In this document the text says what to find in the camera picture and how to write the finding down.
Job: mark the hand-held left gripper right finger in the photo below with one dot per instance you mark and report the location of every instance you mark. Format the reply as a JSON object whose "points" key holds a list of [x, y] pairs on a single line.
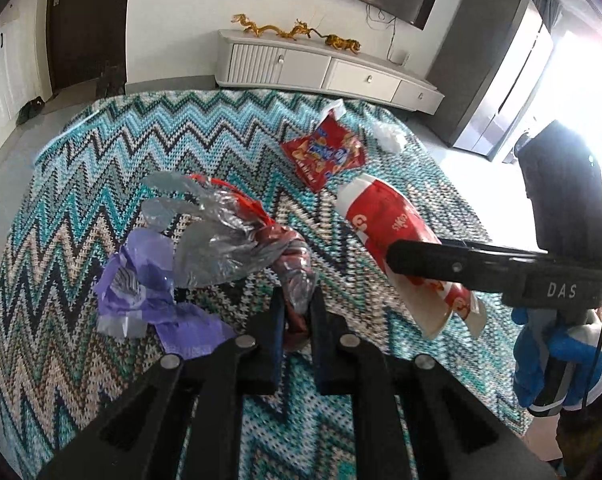
{"points": [[317, 340]]}

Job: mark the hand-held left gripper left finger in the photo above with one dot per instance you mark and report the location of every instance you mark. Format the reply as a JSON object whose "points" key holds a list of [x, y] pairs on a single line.
{"points": [[280, 335]]}

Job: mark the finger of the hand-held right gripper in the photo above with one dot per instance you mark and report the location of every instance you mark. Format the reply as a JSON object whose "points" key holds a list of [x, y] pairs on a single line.
{"points": [[446, 265]]}

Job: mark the red white paper cup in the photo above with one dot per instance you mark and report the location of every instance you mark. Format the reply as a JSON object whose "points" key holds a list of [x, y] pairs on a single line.
{"points": [[386, 215]]}

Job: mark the clear plastic bag red print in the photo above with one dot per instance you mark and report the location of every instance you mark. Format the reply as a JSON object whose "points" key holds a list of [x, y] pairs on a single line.
{"points": [[211, 240]]}

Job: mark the person's right hand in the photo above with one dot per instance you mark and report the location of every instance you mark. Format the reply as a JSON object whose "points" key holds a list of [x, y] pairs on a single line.
{"points": [[531, 370]]}

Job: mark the purple wrapper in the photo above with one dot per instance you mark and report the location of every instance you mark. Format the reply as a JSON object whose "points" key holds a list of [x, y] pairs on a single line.
{"points": [[196, 330], [136, 280]]}

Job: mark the white crumpled tissue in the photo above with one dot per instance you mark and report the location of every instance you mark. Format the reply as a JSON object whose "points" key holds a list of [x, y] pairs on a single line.
{"points": [[390, 136]]}

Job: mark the grey steel refrigerator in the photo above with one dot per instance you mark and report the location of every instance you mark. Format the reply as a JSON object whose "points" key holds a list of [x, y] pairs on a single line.
{"points": [[486, 70]]}

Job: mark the red snack packet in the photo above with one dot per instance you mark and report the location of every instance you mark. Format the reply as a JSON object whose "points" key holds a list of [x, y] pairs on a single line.
{"points": [[326, 152]]}

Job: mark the grey blue curtain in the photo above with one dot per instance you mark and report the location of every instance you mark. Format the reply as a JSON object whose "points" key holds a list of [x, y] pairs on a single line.
{"points": [[548, 7]]}

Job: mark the white television stand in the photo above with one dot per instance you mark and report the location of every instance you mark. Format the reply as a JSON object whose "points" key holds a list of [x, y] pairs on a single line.
{"points": [[306, 67]]}

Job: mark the golden tiger figurine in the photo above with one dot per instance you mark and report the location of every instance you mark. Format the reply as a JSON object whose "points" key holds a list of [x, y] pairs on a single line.
{"points": [[343, 44]]}

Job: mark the zigzag knitted blanket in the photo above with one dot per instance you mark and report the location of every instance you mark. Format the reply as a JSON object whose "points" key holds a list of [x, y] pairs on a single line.
{"points": [[106, 160]]}

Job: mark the golden dragon figurine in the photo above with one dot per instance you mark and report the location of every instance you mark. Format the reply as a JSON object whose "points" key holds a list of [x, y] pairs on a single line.
{"points": [[256, 27], [303, 32]]}

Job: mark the brown boot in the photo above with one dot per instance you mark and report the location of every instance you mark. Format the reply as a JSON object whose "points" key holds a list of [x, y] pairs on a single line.
{"points": [[118, 77], [102, 80]]}

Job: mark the dark shoe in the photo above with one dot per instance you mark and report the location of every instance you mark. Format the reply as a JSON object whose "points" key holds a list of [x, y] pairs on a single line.
{"points": [[37, 105], [25, 112]]}

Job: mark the dark brown door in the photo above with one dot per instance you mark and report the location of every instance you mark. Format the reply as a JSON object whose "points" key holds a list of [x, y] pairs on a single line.
{"points": [[88, 25]]}

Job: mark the white wall plug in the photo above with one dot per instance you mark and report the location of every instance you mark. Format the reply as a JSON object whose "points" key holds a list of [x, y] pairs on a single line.
{"points": [[405, 58]]}

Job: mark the white wall cabinet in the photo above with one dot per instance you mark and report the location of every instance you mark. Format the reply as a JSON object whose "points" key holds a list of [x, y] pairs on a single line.
{"points": [[6, 75]]}

